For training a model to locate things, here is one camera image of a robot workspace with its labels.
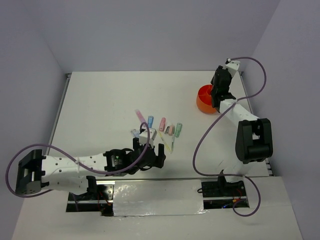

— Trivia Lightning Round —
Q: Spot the clear green pen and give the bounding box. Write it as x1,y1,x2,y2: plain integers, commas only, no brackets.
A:
171,134,175,152

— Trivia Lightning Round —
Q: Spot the clear yellow pen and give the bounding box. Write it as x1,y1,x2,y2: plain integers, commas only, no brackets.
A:
158,131,172,154

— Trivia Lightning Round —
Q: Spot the green correction tape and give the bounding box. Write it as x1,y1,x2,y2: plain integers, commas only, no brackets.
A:
174,122,183,138

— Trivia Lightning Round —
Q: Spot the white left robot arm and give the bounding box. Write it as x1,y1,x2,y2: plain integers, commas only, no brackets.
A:
14,137,166,200

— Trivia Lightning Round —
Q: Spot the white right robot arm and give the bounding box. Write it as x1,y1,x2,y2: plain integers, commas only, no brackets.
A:
210,62,273,196

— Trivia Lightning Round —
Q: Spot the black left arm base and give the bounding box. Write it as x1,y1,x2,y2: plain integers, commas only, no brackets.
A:
65,176,115,217

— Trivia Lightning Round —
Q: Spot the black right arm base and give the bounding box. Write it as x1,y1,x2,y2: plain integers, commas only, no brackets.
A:
197,172,249,210

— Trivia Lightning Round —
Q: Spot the orange round organizer container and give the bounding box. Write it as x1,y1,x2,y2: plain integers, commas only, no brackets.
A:
196,84,217,115

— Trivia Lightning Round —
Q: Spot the silver foil sheet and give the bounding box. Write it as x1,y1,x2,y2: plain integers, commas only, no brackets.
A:
113,179,206,217

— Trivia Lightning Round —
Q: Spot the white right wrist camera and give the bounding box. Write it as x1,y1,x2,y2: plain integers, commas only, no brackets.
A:
223,58,241,78

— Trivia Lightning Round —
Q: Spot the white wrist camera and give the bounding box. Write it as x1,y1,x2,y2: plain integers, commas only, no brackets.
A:
223,58,241,78
138,128,157,148

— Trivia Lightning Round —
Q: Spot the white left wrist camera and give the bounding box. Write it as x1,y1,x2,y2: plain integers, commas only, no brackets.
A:
138,128,157,148

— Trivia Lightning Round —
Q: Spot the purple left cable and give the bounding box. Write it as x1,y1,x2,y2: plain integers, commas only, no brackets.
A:
5,121,154,211

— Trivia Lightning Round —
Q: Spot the purple cable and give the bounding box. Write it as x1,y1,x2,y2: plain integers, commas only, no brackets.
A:
192,56,267,216
5,121,154,211

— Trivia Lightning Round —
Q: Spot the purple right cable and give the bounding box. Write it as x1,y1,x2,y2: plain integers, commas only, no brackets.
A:
192,56,267,216

